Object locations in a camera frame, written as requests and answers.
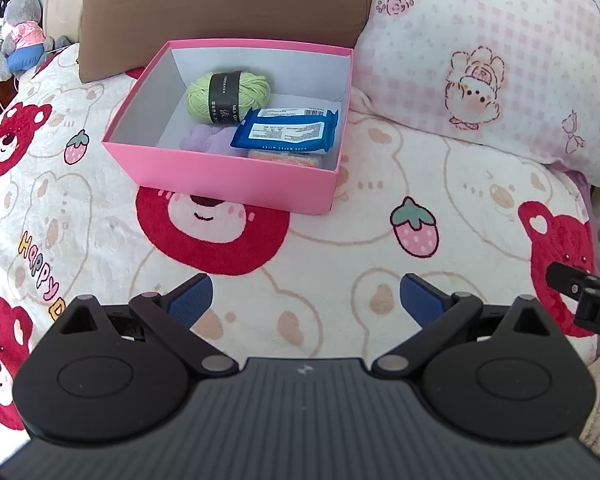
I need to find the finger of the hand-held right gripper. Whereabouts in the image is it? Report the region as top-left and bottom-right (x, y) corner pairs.
(545, 260), (600, 306)

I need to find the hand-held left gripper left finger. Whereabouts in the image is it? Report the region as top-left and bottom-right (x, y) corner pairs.
(55, 273), (233, 380)

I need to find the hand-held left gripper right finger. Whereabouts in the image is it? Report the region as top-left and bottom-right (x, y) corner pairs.
(371, 273), (548, 380)

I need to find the pink cardboard box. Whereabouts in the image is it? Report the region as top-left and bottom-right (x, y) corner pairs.
(101, 38), (356, 216)

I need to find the purple plush toy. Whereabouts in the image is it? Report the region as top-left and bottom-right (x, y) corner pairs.
(178, 124), (241, 153)

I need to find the blue wet wipes packet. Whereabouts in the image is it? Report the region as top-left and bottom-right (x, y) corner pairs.
(230, 106), (341, 155)

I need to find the green yarn ball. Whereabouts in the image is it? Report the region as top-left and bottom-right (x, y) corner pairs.
(186, 71), (272, 126)

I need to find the bear print blanket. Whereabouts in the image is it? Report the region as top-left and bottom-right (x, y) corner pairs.
(0, 42), (600, 441)

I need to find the pink checked pillow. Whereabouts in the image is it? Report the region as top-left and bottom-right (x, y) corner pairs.
(352, 0), (600, 193)

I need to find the brown embroidered pillow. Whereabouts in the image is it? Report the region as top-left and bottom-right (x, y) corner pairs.
(78, 0), (379, 84)

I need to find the cream bed headboard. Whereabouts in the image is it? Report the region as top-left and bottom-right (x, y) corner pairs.
(42, 0), (87, 48)

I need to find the grey plush rabbit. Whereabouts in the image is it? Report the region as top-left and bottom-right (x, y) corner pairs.
(0, 0), (56, 82)

